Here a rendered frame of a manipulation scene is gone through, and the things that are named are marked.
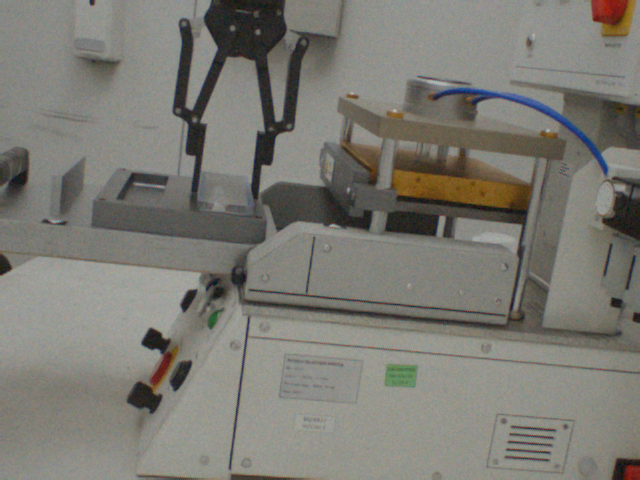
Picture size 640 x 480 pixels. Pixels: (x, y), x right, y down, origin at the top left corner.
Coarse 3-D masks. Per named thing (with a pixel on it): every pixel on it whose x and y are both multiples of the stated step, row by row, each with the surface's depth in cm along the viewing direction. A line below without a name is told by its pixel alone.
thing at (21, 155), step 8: (8, 152) 89; (16, 152) 90; (24, 152) 92; (0, 160) 84; (8, 160) 85; (16, 160) 88; (24, 160) 91; (0, 168) 81; (8, 168) 84; (16, 168) 88; (24, 168) 92; (0, 176) 81; (8, 176) 85; (16, 176) 93; (24, 176) 93; (0, 184) 82
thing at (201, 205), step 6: (198, 192) 85; (252, 198) 86; (198, 204) 81; (204, 204) 81; (210, 204) 81; (216, 204) 81; (222, 204) 81; (228, 204) 89; (204, 210) 81; (210, 210) 81; (216, 210) 81; (222, 210) 81; (228, 210) 81; (234, 210) 81; (240, 210) 81; (246, 210) 81; (252, 210) 82
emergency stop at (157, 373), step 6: (162, 354) 95; (168, 354) 93; (162, 360) 93; (168, 360) 93; (156, 366) 94; (162, 366) 92; (156, 372) 92; (162, 372) 92; (150, 378) 93; (156, 378) 92; (156, 384) 93
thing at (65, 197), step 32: (0, 192) 88; (32, 192) 90; (64, 192) 83; (96, 192) 95; (0, 224) 77; (32, 224) 78; (64, 256) 81; (96, 256) 79; (128, 256) 79; (160, 256) 80; (192, 256) 80; (224, 256) 80
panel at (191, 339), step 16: (192, 304) 102; (224, 304) 83; (176, 320) 107; (192, 320) 96; (224, 320) 79; (176, 336) 100; (192, 336) 90; (208, 336) 82; (176, 352) 93; (192, 352) 85; (208, 352) 78; (192, 368) 80; (160, 384) 91; (176, 400) 79; (144, 416) 89; (160, 416) 81; (144, 432) 84; (144, 448) 80
